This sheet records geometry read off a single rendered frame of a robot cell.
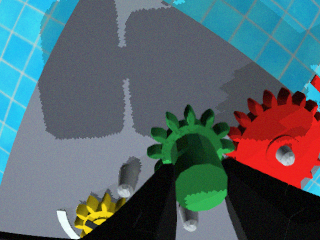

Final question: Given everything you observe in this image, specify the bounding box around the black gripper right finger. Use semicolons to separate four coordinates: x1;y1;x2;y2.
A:
221;159;320;240

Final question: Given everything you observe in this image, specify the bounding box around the green gear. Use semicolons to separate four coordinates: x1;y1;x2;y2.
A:
147;104;236;212

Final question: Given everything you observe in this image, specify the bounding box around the red gear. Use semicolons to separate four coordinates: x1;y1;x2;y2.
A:
224;87;320;189

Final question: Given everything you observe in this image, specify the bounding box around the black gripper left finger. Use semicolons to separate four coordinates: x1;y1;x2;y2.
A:
0;164;177;240

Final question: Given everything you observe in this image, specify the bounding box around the red curved arrow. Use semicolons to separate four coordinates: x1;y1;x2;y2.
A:
311;75;320;92

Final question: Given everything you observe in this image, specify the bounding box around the grey board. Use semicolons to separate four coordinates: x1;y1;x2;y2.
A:
0;0;295;240

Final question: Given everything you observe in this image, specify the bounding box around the yellow gear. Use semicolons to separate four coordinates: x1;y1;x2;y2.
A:
75;192;125;239

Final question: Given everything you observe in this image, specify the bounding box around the white curved arrow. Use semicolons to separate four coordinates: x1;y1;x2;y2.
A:
57;209;80;240

